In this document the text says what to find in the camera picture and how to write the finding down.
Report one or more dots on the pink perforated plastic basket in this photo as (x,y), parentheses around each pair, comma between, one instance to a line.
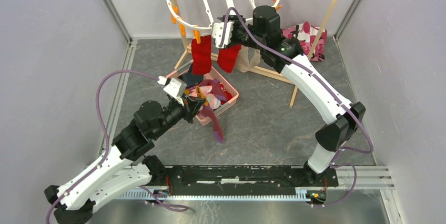
(213,74)

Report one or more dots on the plain red sock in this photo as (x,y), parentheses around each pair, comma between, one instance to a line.
(201,55)

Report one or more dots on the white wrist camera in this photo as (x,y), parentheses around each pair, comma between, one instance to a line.
(221,34)
(173,87)

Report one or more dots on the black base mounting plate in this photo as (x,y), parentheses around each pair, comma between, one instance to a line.
(246,180)

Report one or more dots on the beige sock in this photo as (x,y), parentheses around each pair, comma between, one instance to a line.
(255,59)

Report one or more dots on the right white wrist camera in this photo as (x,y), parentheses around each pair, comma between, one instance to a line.
(221,34)

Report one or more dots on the maroon purple sock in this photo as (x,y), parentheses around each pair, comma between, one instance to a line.
(217,130)
(218,89)

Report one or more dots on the red sock with white pompom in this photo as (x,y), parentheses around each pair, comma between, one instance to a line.
(227,58)

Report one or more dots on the pink green patterned sock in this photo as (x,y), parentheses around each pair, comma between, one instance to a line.
(205,95)

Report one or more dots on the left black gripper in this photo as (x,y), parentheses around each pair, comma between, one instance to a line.
(191,105)

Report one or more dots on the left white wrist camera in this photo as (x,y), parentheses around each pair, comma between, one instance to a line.
(173,87)

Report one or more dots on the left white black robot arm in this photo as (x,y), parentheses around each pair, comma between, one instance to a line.
(77,200)

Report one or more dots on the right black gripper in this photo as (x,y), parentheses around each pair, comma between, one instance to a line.
(236,20)

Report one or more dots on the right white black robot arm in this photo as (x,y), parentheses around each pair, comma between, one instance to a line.
(285,55)

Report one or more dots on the black sock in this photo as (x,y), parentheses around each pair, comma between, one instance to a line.
(191,79)

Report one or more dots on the pink camouflage cloth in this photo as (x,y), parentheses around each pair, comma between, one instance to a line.
(306,34)

